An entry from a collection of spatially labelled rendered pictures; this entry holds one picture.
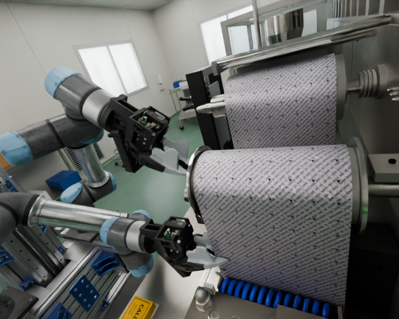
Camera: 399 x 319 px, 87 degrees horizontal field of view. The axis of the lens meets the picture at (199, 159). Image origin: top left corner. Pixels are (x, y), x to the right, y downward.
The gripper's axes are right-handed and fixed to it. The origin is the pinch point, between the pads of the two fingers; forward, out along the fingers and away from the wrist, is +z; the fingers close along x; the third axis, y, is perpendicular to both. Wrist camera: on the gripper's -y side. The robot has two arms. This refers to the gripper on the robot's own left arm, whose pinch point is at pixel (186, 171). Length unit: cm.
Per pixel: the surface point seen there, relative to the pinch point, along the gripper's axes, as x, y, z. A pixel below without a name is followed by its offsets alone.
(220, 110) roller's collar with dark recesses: 21.7, 5.6, -2.7
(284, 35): 65, 24, 0
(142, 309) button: -15.3, -38.0, 8.8
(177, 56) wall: 550, -177, -257
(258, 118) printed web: 17.4, 11.0, 7.0
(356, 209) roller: -5.8, 17.0, 23.4
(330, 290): -6.4, 1.1, 33.1
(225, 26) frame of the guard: 96, 13, -32
